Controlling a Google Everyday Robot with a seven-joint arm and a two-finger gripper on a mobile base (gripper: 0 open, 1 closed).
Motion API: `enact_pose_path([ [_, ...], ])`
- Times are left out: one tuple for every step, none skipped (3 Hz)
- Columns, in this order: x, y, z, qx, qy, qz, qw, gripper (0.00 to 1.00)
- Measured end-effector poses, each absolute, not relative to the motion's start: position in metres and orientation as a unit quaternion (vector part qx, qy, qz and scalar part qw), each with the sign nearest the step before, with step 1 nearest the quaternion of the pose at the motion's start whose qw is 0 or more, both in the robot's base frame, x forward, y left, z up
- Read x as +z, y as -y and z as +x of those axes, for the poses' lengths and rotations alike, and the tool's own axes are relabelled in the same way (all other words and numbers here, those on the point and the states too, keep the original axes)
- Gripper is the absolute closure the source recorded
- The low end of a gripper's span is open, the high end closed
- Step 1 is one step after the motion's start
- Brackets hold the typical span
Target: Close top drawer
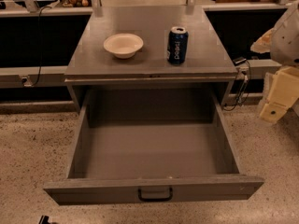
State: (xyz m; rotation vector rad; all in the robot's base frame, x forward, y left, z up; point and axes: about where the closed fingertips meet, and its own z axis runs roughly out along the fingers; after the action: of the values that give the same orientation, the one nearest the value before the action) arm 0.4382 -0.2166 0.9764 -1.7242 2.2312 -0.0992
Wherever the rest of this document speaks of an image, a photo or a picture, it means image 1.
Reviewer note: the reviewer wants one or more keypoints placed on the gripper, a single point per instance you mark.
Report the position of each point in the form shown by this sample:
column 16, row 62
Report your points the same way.
column 286, row 41

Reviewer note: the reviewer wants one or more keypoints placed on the grey metal drawer cabinet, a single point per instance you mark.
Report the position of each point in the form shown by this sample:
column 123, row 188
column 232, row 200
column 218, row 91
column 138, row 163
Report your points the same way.
column 206, row 58

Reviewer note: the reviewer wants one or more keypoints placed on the grey top drawer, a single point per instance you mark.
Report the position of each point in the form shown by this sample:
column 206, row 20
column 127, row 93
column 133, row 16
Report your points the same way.
column 152, row 146

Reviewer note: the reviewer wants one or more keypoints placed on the small black floor object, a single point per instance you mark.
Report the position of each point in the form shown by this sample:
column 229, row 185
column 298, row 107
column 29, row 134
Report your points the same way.
column 44, row 220

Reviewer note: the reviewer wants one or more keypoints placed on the white paper bowl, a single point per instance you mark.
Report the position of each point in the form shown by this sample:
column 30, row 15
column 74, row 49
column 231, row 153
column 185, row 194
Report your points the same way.
column 123, row 46

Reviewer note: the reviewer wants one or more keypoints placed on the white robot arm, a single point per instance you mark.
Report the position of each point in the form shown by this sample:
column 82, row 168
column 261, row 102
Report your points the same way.
column 282, row 41

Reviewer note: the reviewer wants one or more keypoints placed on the blue pepsi can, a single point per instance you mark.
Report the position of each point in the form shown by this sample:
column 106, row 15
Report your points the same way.
column 177, row 45

